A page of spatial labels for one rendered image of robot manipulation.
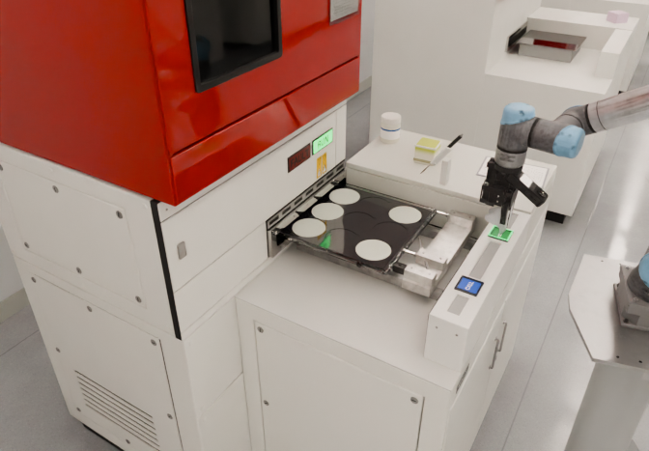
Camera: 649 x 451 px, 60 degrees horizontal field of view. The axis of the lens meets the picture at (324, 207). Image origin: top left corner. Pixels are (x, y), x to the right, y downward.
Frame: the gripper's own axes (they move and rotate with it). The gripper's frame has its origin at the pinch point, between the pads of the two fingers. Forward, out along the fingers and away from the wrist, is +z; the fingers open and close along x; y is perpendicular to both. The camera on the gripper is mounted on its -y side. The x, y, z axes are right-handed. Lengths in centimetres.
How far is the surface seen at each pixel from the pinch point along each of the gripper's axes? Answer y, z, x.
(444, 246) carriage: 15.2, 9.7, 2.3
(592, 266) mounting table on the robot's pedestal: -23.1, 15.9, -19.4
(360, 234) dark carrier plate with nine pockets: 37.8, 7.6, 11.9
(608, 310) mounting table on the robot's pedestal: -30.2, 16.0, -1.2
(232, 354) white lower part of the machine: 59, 35, 49
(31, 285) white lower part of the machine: 123, 25, 66
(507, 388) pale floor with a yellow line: -6, 98, -38
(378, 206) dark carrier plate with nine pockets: 40.6, 7.7, -5.1
